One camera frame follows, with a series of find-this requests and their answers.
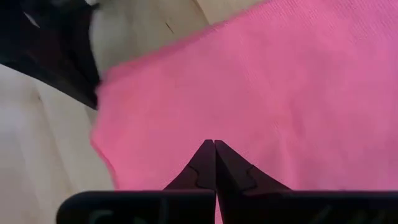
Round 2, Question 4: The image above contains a pink microfiber towel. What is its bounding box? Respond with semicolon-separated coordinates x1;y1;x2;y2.
90;0;398;224

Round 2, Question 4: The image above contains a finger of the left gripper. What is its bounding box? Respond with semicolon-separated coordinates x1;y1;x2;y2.
0;39;101;110

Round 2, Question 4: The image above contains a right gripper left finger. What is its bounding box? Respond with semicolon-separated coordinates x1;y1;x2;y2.
163;139;216;191

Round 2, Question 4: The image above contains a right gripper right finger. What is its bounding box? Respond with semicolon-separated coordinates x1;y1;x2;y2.
214;139;292;192

